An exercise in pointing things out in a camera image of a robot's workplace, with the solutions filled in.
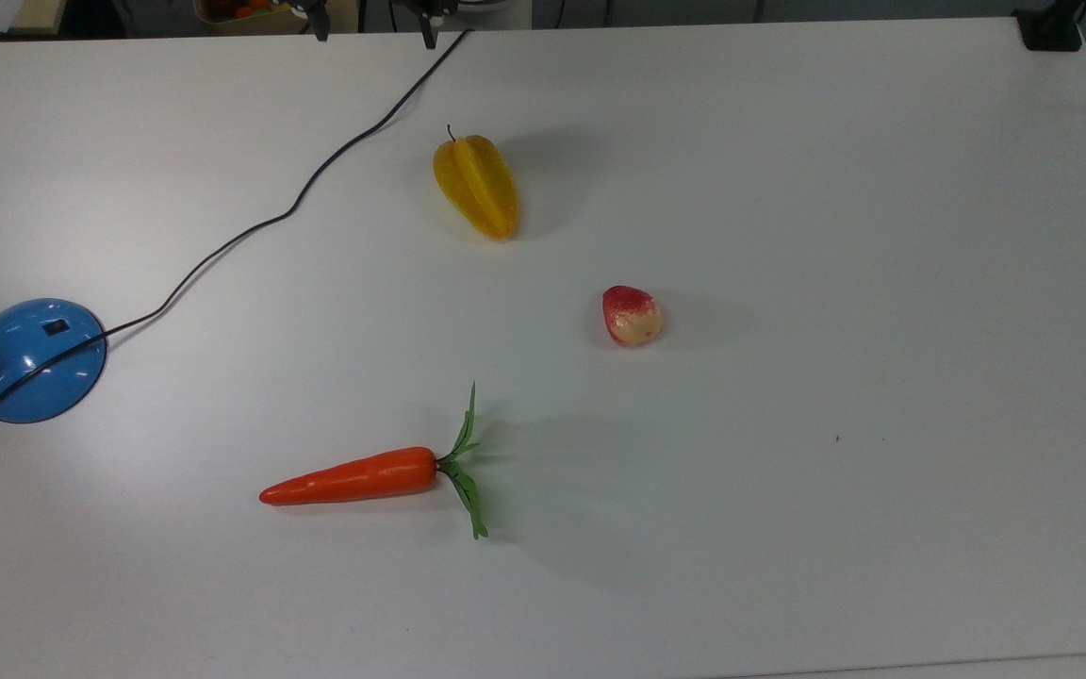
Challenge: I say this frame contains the blue desk lamp black gooseneck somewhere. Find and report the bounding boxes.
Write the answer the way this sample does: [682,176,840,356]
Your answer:
[0,298,109,425]

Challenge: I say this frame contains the yellow toy pepper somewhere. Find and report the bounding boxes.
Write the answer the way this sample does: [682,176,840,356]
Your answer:
[432,124,520,241]

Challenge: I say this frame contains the cardboard box with toy fruit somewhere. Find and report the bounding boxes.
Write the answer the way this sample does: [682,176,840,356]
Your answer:
[191,0,361,37]

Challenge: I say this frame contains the black lamp power cable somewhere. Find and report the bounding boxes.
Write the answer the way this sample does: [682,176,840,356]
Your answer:
[0,28,474,419]

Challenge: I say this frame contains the black clamp on table corner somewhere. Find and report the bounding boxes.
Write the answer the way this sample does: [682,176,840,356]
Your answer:
[1012,0,1086,54]

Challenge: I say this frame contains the orange toy carrot green leaves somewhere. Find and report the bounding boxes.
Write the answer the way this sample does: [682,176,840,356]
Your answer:
[258,381,490,541]

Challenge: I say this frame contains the red and cream toy strawberry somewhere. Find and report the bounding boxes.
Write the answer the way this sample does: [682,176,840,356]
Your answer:
[601,285,666,349]

